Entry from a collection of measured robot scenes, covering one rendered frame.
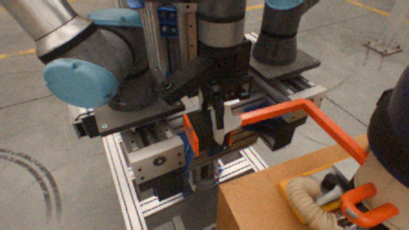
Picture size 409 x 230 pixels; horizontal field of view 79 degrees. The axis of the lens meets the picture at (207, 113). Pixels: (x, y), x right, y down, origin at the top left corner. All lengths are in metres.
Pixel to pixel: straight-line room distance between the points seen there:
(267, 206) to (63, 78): 0.48
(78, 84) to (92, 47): 0.07
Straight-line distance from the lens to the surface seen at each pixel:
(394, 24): 3.72
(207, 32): 0.40
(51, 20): 0.49
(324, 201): 0.62
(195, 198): 1.45
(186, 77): 0.43
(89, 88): 0.49
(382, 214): 0.51
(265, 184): 0.63
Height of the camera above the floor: 1.47
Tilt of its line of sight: 42 degrees down
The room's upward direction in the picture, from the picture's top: straight up
